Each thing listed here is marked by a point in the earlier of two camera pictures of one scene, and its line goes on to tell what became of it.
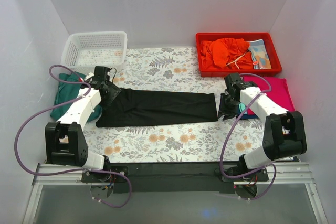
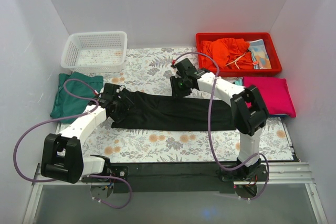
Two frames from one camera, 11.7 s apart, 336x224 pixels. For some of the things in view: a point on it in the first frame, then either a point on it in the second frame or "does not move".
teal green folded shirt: [65, 92] does not move
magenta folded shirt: [280, 92] does not move
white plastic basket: [85, 50] does not move
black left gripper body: [111, 94] to [118, 107]
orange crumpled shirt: [226, 53] does not move
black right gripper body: [226, 104] to [177, 89]
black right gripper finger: [228, 107] to [180, 87]
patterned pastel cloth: [260, 59] does not move
